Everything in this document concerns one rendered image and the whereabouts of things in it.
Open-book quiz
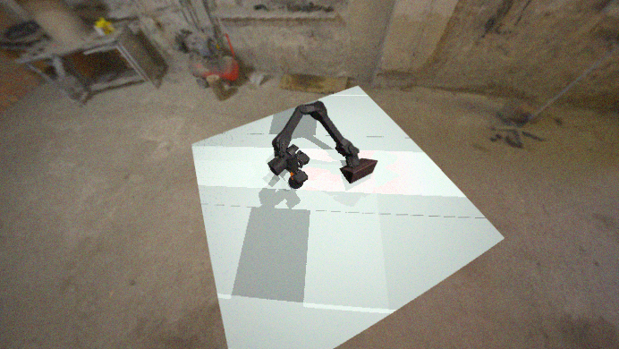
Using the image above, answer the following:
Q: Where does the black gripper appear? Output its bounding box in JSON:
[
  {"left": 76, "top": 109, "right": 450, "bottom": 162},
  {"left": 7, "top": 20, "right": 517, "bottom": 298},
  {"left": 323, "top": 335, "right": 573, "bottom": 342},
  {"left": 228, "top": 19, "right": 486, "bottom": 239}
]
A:
[{"left": 286, "top": 159, "right": 309, "bottom": 185}]

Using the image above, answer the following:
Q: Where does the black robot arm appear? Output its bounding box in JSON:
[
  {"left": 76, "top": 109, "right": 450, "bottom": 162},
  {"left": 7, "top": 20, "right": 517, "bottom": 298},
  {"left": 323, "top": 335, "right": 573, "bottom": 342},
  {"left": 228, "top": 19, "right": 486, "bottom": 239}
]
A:
[{"left": 267, "top": 101, "right": 362, "bottom": 175}]

